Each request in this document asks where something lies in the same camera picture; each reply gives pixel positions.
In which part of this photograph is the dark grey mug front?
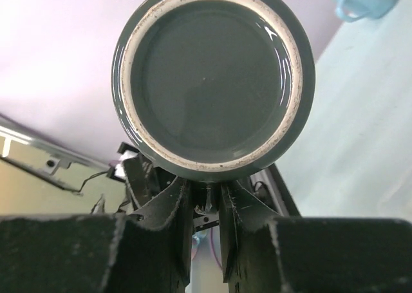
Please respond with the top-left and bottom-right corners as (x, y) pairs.
(111, 0), (315, 182)

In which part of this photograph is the blue mug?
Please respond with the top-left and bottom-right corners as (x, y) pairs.
(333, 0), (398, 23)

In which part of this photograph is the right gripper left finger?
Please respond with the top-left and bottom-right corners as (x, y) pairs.
(1, 178), (193, 292)

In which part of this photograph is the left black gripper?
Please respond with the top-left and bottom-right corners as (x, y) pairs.
(108, 142), (176, 213)

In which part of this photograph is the left aluminium frame post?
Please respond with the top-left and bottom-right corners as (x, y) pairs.
(1, 115), (109, 196)

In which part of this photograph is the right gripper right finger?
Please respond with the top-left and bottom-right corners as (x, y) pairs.
(220, 182), (411, 292)

